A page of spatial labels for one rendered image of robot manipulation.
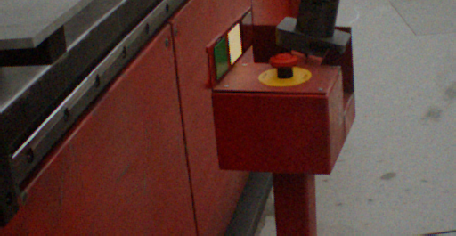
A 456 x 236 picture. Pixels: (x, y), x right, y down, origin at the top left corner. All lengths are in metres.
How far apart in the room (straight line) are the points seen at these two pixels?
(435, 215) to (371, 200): 0.21
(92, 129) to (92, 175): 0.06
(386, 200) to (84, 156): 1.45
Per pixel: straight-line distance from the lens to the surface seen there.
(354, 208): 2.41
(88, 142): 1.14
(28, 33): 0.70
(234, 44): 1.21
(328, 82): 1.13
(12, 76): 1.01
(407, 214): 2.37
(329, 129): 1.12
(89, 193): 1.14
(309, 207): 1.27
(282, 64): 1.13
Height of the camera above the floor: 1.18
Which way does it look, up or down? 22 degrees down
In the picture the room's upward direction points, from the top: 6 degrees counter-clockwise
